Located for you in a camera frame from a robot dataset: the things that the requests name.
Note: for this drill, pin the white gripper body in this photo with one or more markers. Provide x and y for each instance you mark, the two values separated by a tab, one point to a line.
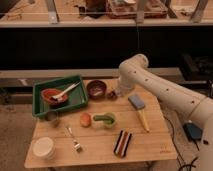
122	90

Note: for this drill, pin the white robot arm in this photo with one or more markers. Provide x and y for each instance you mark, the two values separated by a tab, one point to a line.
193	105

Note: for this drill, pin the purple bowl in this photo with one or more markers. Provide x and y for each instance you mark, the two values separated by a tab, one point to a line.
96	89

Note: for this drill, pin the green bowl with pickle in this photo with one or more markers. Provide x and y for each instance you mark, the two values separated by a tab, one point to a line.
108	119

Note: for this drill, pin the orange bowl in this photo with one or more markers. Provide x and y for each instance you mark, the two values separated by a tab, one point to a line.
48	96

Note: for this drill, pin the dark red chocolate bar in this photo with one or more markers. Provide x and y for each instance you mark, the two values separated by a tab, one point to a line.
112	95

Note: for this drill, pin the green plastic tray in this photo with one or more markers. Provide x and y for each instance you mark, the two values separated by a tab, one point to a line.
77	97

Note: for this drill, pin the orange fruit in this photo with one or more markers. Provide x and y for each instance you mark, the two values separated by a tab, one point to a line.
85	119

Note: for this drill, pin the white plastic spoon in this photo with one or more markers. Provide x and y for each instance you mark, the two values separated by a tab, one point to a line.
58	96

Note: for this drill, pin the metal fork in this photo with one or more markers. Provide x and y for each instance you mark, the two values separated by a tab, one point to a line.
77	145

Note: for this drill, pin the black foot pedal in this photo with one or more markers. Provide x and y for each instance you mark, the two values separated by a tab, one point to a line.
192	131

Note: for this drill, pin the white round container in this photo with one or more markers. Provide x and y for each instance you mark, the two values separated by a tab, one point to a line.
44	148

